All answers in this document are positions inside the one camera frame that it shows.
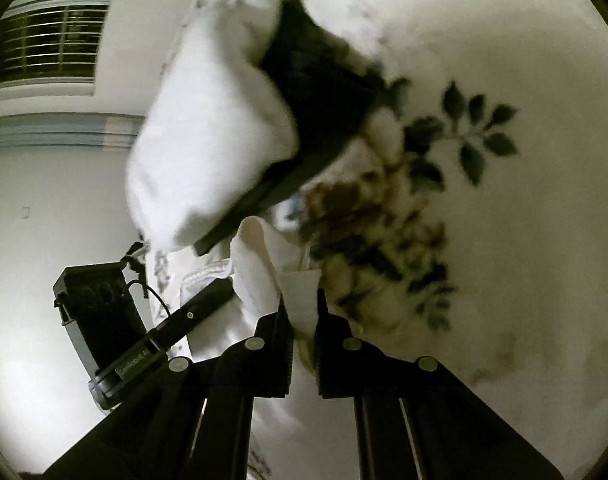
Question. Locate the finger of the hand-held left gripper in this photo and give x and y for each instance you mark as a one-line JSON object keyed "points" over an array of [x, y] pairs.
{"points": [[193, 312]]}

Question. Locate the window with blinds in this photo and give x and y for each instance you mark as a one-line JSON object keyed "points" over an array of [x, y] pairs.
{"points": [[48, 42]]}

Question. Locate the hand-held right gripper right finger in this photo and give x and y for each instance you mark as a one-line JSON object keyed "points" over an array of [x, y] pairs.
{"points": [[329, 355]]}

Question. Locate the small white garment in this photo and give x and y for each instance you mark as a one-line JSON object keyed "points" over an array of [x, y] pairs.
{"points": [[264, 270]]}

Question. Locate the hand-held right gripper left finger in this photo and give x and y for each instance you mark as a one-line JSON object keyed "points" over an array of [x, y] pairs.
{"points": [[276, 350]]}

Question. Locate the large white garment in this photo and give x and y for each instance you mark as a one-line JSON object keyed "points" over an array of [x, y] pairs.
{"points": [[208, 135]]}

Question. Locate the floral printed bedsheet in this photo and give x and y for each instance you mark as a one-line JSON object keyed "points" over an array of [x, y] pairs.
{"points": [[484, 240]]}

